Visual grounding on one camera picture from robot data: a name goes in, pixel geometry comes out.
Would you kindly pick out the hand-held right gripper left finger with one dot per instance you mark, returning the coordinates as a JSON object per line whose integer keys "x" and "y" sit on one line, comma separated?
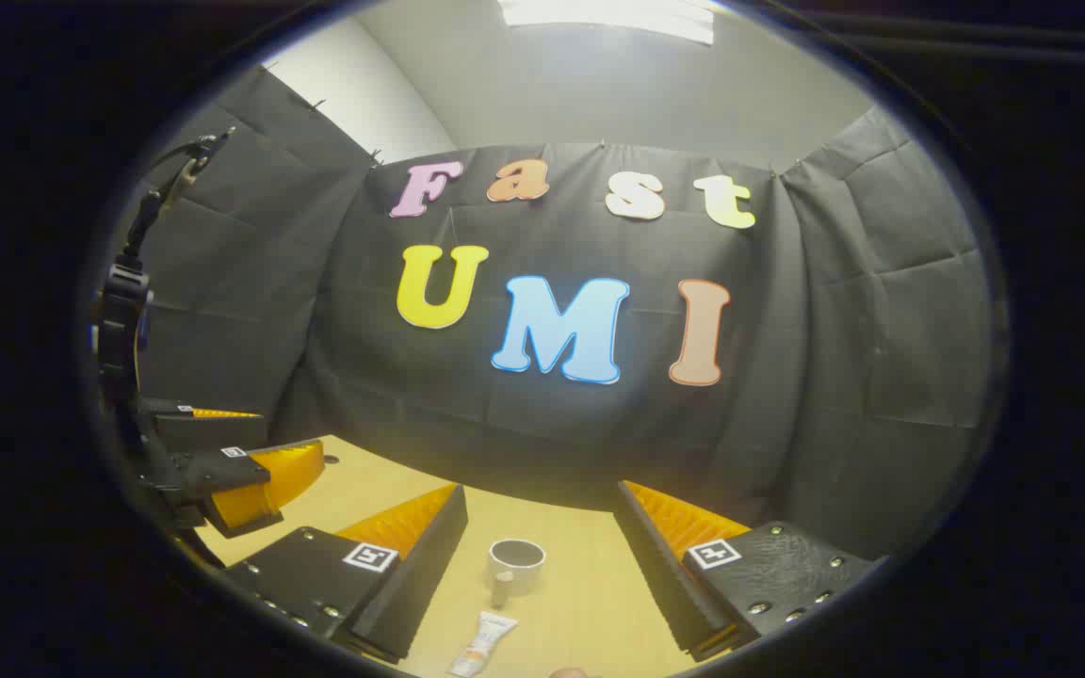
{"x": 415, "y": 574}

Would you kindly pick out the wooden desktop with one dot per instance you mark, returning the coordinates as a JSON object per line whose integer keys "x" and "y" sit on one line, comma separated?
{"x": 571, "y": 584}

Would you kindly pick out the ceiling light panel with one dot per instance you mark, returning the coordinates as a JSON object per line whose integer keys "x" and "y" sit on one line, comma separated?
{"x": 599, "y": 14}

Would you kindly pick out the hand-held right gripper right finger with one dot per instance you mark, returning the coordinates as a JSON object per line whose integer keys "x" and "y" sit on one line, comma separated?
{"x": 655, "y": 565}

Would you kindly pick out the white cup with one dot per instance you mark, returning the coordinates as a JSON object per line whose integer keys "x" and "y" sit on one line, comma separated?
{"x": 524, "y": 576}

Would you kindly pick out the white toothpaste tube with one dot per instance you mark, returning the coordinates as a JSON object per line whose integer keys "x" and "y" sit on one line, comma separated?
{"x": 486, "y": 642}

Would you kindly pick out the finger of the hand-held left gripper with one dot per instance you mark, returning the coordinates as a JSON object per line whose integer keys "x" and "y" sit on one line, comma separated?
{"x": 208, "y": 431}
{"x": 222, "y": 471}

